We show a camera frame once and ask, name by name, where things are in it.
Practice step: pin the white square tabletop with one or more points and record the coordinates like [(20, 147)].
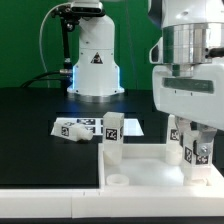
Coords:
[(145, 165)]

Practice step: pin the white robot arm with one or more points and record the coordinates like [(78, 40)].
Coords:
[(188, 59)]

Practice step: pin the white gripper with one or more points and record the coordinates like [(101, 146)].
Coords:
[(199, 98)]

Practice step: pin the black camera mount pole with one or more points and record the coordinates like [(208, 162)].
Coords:
[(68, 20)]

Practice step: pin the grey rear camera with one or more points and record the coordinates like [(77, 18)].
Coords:
[(87, 8)]

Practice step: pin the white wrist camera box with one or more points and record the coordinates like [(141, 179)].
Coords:
[(156, 53)]

